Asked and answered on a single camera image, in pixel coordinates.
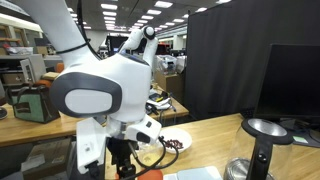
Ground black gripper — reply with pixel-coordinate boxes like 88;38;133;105
106;136;138;180

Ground red beans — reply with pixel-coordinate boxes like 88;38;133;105
165;139;185;150

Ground white bowl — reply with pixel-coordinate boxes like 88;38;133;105
158;127;193;155

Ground light blue tray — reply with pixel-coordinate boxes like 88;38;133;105
163;165;224;180

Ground stack of papers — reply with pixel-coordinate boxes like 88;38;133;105
146;89;174;113

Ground cardboard box with label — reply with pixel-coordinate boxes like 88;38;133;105
20;138;78;180

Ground brown cardboard box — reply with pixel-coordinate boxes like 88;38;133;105
154;69;186;103

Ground wooden desk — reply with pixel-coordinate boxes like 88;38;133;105
0;87;190;148

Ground clear plastic container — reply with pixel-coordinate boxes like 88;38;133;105
155;54;178;76

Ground green and black bag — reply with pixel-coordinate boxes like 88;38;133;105
5;83;62;124

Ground orange sofa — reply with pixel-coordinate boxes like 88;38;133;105
34;62;65;88

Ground black round object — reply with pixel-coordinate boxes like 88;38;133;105
0;106;9;121

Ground white computer case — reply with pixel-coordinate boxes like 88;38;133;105
19;54;48;84

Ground black curtain partition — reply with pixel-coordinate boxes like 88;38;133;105
183;0;320;120

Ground black monitor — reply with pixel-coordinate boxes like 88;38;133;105
254;43;320;124

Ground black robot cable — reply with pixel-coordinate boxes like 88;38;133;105
121;135;180;180

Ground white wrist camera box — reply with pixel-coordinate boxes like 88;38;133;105
75;117;108;175

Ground glass kettle black handle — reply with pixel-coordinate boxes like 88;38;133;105
223;118;294;180

